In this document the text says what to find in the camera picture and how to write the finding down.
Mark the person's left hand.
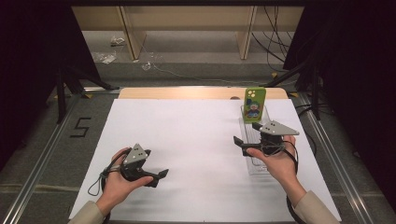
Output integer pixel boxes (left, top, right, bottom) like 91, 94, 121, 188
95, 147, 155, 217

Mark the thin white cable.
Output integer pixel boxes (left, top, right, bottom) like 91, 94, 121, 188
139, 43, 297, 87

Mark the person's right hand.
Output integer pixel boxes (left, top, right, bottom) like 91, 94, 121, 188
246, 135, 308, 206

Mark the dark wrist strap cord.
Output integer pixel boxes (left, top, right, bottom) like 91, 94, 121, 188
87, 148, 132, 198
281, 139, 301, 175

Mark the white table sheet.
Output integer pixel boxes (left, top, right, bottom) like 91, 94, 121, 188
68, 98, 343, 223

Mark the green cartoon phone case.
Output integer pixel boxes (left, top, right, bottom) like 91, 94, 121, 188
243, 86, 267, 124

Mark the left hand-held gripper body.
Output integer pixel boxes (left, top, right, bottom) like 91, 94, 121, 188
120, 143, 152, 183

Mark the black curtain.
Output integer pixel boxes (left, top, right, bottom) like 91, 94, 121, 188
282, 0, 396, 203
0, 0, 102, 169

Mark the black tripod stand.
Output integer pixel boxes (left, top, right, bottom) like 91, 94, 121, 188
262, 57, 322, 121
55, 65, 121, 125

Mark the clear plastic rack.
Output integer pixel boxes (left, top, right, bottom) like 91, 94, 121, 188
238, 105, 276, 176

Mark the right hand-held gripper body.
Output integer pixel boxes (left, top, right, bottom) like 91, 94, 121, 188
259, 119, 301, 157

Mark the bundle of black cables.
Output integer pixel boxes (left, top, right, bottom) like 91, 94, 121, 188
251, 5, 302, 73

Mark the metal floor rail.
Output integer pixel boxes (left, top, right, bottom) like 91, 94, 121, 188
298, 92, 375, 224
1, 92, 82, 224

